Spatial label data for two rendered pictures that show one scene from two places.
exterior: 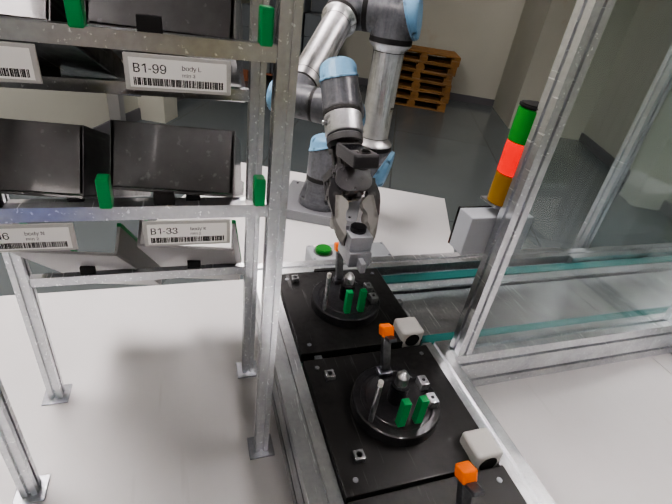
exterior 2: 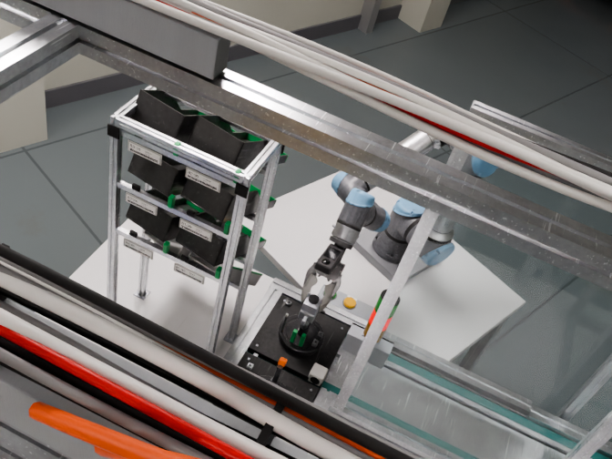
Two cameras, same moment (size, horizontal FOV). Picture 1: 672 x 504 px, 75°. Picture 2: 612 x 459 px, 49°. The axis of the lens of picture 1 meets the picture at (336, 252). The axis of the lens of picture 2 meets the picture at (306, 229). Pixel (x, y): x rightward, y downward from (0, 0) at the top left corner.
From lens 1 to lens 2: 1.32 m
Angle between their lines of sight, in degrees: 28
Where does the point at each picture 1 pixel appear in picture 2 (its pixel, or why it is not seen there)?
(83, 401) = (149, 303)
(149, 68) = (186, 225)
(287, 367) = (238, 349)
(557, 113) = (382, 308)
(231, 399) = not seen: hidden behind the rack
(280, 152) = (227, 265)
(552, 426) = not seen: outside the picture
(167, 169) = (196, 244)
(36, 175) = (152, 227)
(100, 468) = not seen: hidden behind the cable
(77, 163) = (166, 229)
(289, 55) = (233, 239)
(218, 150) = (216, 247)
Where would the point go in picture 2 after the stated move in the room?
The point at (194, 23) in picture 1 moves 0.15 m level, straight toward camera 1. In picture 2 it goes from (212, 210) to (178, 247)
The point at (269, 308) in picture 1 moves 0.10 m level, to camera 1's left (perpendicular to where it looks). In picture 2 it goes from (216, 317) to (192, 292)
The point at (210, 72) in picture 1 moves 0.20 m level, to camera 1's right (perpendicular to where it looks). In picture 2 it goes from (205, 233) to (260, 287)
